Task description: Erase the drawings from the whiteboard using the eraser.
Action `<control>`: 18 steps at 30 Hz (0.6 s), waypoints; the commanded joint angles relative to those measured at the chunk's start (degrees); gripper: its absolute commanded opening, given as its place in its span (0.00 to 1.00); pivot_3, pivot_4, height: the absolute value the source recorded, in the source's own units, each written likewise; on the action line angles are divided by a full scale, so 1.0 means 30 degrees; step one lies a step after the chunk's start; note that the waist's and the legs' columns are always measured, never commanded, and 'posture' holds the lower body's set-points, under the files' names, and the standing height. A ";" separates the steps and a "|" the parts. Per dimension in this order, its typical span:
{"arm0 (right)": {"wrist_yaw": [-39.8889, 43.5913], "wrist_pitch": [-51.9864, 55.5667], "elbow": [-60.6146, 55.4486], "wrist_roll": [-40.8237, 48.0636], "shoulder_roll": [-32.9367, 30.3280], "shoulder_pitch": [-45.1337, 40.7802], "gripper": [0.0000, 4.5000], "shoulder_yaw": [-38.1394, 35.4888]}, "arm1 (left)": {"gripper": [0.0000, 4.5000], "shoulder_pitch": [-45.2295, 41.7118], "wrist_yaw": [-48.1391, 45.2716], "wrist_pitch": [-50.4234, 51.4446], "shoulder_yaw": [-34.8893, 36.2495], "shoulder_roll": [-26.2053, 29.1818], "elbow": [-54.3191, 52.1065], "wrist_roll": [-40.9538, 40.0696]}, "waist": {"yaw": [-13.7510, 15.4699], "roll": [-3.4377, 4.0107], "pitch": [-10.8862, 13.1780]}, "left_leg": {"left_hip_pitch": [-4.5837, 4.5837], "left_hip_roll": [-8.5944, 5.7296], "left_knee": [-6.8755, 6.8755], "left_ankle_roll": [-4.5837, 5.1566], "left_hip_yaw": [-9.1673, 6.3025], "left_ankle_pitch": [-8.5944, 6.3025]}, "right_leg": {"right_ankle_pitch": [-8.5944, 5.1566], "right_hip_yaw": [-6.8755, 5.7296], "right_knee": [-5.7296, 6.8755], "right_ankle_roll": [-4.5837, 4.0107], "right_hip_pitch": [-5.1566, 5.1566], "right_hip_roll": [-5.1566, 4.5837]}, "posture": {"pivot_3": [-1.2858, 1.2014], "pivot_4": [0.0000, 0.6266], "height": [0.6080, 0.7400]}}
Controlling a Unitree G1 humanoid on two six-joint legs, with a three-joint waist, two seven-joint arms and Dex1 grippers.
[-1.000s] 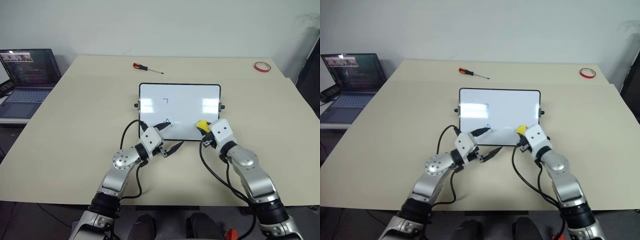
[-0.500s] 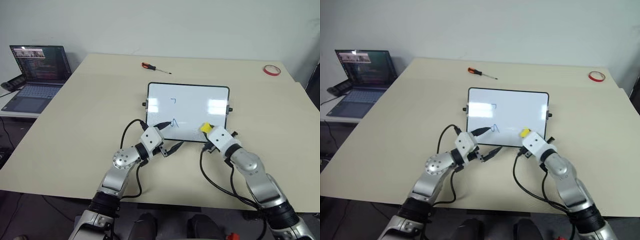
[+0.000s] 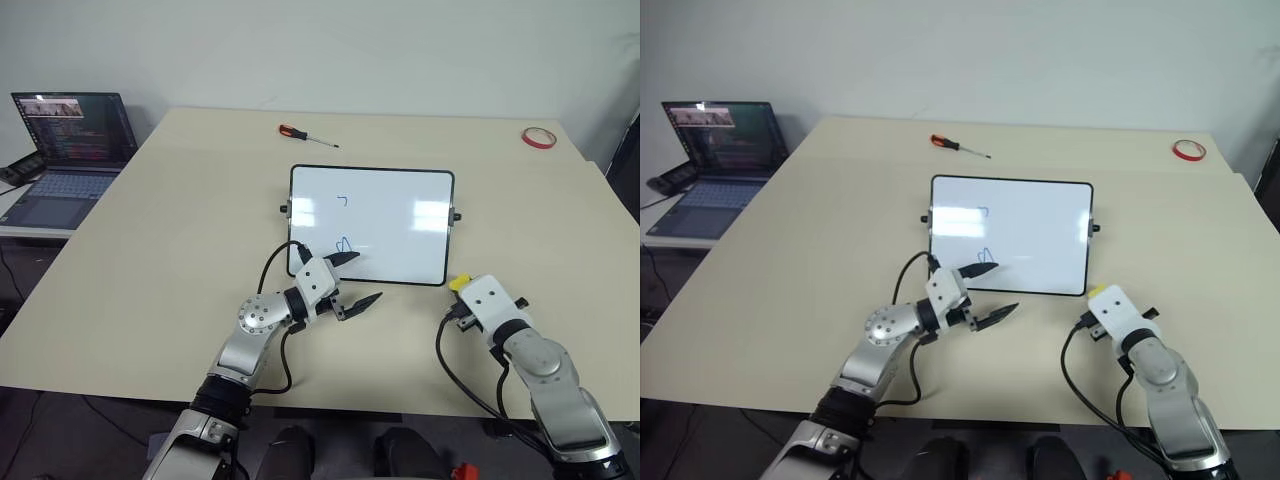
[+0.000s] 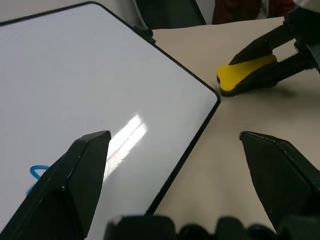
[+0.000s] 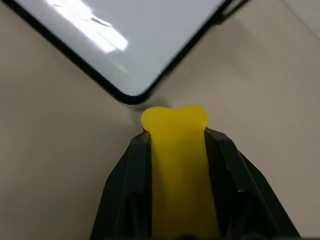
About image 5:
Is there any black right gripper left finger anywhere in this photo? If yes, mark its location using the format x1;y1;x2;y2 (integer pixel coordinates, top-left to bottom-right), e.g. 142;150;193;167
89;130;153;240

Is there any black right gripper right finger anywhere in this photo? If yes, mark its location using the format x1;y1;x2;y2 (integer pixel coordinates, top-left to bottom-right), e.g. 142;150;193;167
203;127;301;240

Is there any yellow eraser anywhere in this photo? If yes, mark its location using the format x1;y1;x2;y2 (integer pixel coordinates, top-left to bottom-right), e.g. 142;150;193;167
140;94;221;239

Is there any black-framed whiteboard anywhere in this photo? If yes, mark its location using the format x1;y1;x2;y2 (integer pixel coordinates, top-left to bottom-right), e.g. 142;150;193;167
0;0;251;106

